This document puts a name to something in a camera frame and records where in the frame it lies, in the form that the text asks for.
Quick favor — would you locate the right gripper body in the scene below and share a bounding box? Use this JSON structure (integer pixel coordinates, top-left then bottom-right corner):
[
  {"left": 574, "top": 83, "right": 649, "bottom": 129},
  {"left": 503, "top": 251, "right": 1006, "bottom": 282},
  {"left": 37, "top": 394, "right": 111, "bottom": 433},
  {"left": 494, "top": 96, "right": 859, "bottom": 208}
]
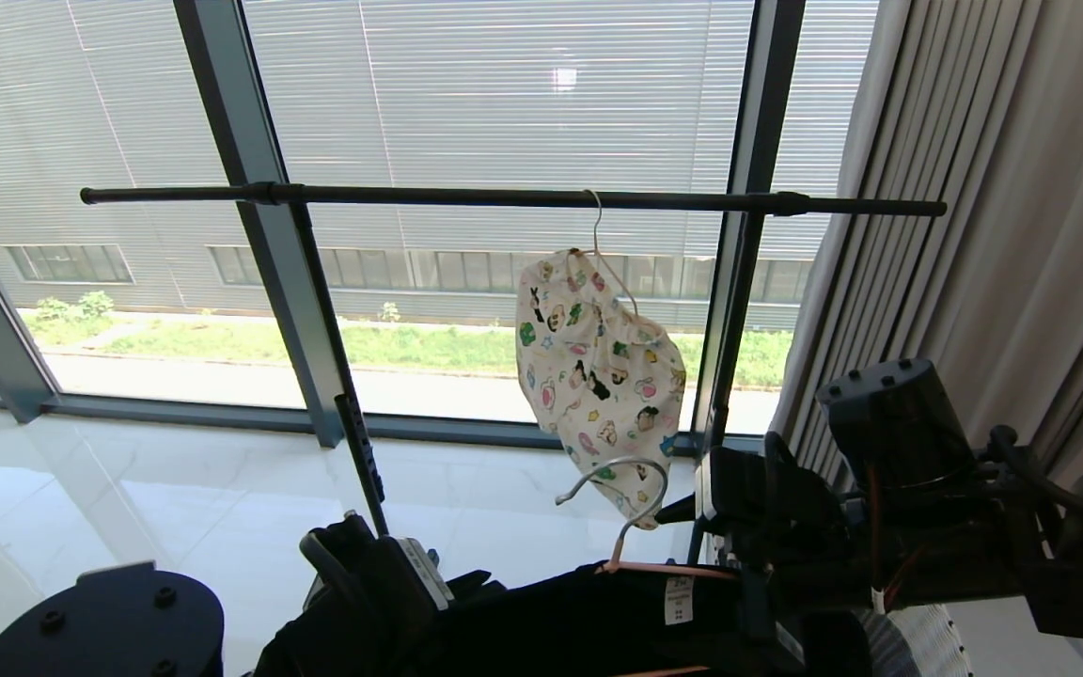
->
[{"left": 739, "top": 451, "right": 871, "bottom": 650}]

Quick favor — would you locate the pink clothes hanger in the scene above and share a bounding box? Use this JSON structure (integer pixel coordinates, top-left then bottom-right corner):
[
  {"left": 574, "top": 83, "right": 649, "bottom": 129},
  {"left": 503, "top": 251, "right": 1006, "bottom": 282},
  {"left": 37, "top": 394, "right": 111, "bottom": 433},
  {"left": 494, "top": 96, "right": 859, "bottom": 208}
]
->
[
  {"left": 582, "top": 188, "right": 669, "bottom": 344},
  {"left": 554, "top": 456, "right": 742, "bottom": 677}
]

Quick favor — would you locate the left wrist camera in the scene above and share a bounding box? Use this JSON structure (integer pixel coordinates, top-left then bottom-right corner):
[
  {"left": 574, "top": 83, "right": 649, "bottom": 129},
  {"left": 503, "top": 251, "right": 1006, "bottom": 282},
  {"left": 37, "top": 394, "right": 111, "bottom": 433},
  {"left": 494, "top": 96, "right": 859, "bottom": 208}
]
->
[{"left": 396, "top": 534, "right": 458, "bottom": 610}]

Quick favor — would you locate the cream printed garment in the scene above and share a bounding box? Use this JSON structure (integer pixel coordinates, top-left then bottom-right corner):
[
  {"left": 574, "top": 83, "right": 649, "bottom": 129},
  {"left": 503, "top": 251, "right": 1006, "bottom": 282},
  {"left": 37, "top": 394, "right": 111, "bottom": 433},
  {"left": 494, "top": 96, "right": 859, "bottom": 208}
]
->
[{"left": 513, "top": 248, "right": 689, "bottom": 532}]

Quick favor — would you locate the black clothes rack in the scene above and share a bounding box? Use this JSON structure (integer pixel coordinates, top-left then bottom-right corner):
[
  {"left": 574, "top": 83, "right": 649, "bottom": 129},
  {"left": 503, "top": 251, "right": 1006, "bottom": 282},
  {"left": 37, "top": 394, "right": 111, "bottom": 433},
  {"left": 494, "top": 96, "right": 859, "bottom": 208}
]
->
[{"left": 78, "top": 181, "right": 950, "bottom": 565}]

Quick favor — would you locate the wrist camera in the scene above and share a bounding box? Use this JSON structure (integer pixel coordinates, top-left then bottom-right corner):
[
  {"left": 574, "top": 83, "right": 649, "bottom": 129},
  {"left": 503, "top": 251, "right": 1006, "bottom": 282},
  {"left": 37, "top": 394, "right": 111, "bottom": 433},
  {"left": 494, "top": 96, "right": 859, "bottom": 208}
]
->
[
  {"left": 396, "top": 534, "right": 458, "bottom": 610},
  {"left": 694, "top": 449, "right": 773, "bottom": 529}
]

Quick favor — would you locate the white laundry basket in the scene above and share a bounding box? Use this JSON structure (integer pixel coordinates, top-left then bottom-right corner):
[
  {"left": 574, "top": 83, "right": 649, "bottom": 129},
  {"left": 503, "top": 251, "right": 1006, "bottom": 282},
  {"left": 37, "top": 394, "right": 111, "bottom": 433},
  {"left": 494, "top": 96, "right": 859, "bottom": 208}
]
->
[{"left": 866, "top": 602, "right": 975, "bottom": 677}]

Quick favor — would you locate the black garment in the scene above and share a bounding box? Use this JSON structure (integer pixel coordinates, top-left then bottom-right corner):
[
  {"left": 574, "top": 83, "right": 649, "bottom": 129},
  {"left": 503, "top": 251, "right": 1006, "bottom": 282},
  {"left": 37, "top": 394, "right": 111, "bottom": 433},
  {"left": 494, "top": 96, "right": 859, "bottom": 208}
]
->
[{"left": 259, "top": 562, "right": 873, "bottom": 677}]

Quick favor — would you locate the black cable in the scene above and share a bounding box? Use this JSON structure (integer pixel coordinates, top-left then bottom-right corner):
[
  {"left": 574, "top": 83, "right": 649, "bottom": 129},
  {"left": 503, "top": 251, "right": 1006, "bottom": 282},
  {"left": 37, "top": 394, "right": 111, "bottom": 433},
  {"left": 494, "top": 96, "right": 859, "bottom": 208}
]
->
[{"left": 986, "top": 423, "right": 1083, "bottom": 529}]

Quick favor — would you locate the beige curtain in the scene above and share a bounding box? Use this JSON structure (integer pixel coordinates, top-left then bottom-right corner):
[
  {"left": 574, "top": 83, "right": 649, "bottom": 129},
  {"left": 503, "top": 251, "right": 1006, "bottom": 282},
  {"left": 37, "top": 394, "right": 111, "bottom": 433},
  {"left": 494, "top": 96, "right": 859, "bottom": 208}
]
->
[{"left": 767, "top": 0, "right": 1083, "bottom": 490}]

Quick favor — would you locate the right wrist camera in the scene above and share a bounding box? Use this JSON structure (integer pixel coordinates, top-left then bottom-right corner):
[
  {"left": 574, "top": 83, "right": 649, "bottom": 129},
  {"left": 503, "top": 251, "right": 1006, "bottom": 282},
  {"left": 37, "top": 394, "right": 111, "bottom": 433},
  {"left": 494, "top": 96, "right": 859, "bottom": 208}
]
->
[{"left": 694, "top": 449, "right": 773, "bottom": 529}]

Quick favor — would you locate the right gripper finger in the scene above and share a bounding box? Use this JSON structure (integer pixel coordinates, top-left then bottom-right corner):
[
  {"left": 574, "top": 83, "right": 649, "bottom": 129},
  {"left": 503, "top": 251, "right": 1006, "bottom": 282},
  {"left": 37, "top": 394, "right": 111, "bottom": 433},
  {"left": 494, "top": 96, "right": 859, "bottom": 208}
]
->
[{"left": 654, "top": 494, "right": 700, "bottom": 527}]

